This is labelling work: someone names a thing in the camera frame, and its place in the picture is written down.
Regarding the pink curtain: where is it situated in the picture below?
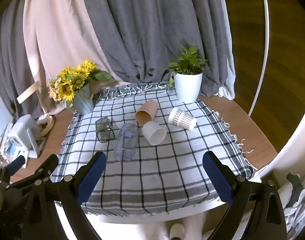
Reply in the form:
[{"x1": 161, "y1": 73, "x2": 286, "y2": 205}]
[{"x1": 22, "y1": 0, "x2": 133, "y2": 115}]

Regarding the white charger device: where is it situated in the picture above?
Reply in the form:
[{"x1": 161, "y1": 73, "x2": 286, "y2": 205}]
[{"x1": 8, "y1": 114, "x2": 45, "y2": 158}]

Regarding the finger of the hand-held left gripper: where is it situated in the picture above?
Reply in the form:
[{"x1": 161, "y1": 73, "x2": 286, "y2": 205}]
[
  {"x1": 5, "y1": 154, "x2": 59, "y2": 193},
  {"x1": 4, "y1": 156, "x2": 26, "y2": 178}
]

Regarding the clear plastic cup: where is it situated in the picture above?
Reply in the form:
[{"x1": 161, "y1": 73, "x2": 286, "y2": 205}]
[{"x1": 114, "y1": 123, "x2": 139, "y2": 161}]

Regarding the narrow grey curtain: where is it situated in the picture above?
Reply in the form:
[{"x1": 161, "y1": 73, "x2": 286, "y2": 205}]
[{"x1": 0, "y1": 0, "x2": 33, "y2": 123}]

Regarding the white hoop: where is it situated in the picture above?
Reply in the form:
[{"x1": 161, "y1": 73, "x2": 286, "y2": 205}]
[{"x1": 247, "y1": 0, "x2": 272, "y2": 117}]

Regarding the white rounded furniture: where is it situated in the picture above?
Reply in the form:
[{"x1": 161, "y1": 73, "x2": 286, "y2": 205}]
[{"x1": 255, "y1": 105, "x2": 305, "y2": 188}]

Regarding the white frosted cup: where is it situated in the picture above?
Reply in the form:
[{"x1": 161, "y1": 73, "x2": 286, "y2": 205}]
[{"x1": 142, "y1": 121, "x2": 167, "y2": 146}]

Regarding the blue ribbed vase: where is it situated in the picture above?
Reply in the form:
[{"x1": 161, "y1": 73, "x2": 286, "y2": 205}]
[{"x1": 72, "y1": 82, "x2": 95, "y2": 115}]

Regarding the wide grey curtain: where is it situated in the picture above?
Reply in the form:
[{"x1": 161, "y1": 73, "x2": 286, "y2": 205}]
[{"x1": 80, "y1": 0, "x2": 230, "y2": 98}]

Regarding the sunflower bouquet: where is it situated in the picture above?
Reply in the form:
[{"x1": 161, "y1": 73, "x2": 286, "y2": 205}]
[{"x1": 48, "y1": 60, "x2": 113, "y2": 109}]

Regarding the white sheer curtain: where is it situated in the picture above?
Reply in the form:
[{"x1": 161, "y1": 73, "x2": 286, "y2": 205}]
[{"x1": 216, "y1": 0, "x2": 236, "y2": 100}]

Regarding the stack of books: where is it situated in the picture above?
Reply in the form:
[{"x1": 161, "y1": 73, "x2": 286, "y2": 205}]
[{"x1": 0, "y1": 122, "x2": 16, "y2": 157}]

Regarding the grey square glass cup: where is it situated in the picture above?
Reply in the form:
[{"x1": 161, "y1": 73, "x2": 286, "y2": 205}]
[{"x1": 95, "y1": 117, "x2": 115, "y2": 143}]

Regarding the white slipper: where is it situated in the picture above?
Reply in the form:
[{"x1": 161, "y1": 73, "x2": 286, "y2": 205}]
[{"x1": 169, "y1": 224, "x2": 185, "y2": 239}]

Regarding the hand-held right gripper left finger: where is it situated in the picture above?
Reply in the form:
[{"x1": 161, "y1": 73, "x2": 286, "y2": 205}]
[{"x1": 22, "y1": 151, "x2": 107, "y2": 240}]

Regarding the white dotted cup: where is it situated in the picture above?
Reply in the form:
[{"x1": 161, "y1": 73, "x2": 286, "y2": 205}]
[{"x1": 168, "y1": 107, "x2": 197, "y2": 131}]

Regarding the checked tablecloth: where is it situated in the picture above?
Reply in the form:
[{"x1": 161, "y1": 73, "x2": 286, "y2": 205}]
[{"x1": 51, "y1": 81, "x2": 254, "y2": 217}]

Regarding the green leafy plant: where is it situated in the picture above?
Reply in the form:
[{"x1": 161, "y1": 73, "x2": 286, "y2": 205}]
[{"x1": 166, "y1": 45, "x2": 213, "y2": 88}]

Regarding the brown paper cup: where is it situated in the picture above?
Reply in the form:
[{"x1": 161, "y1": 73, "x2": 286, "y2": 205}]
[{"x1": 135, "y1": 99, "x2": 158, "y2": 123}]

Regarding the wooden desk lamp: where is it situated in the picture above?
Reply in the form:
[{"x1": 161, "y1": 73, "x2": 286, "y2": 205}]
[{"x1": 17, "y1": 81, "x2": 54, "y2": 137}]

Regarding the pile of clothes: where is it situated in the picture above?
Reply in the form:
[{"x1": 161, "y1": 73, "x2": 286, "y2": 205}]
[{"x1": 284, "y1": 172, "x2": 305, "y2": 233}]

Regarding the white plant pot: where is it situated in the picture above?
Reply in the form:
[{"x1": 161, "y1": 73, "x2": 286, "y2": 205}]
[{"x1": 174, "y1": 72, "x2": 203, "y2": 102}]

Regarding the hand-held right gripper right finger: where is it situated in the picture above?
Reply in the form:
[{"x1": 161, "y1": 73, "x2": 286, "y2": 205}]
[{"x1": 202, "y1": 151, "x2": 288, "y2": 240}]

